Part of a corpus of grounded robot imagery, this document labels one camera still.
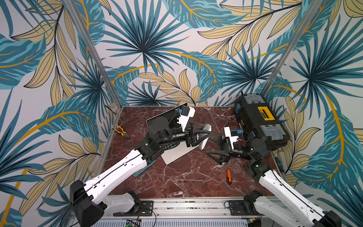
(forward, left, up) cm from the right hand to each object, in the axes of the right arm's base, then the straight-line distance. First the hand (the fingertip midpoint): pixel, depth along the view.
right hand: (201, 154), depth 58 cm
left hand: (+5, -2, +8) cm, 10 cm away
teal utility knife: (+5, +33, -31) cm, 46 cm away
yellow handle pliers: (+32, +49, -30) cm, 65 cm away
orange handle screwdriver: (+1, -20, -32) cm, 38 cm away
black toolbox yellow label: (+31, -42, -16) cm, 54 cm away
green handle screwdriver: (+8, -56, -36) cm, 67 cm away
